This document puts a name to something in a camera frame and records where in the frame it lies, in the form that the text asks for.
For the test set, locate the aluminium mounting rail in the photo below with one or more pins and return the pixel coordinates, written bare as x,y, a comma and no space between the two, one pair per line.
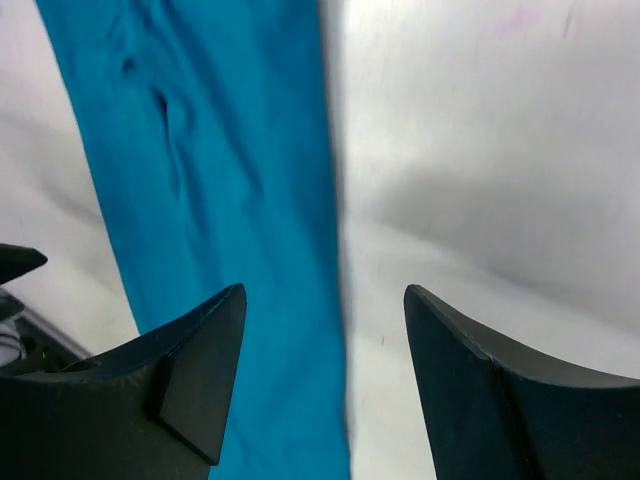
29,343

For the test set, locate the teal blue t shirt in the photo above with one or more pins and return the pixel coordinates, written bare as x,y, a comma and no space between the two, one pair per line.
205,130

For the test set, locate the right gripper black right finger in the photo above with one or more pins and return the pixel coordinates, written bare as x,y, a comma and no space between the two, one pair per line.
495,408

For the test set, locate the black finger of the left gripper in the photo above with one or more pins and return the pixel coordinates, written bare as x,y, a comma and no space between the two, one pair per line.
16,261

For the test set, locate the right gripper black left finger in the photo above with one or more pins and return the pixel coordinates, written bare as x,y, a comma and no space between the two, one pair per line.
155,407

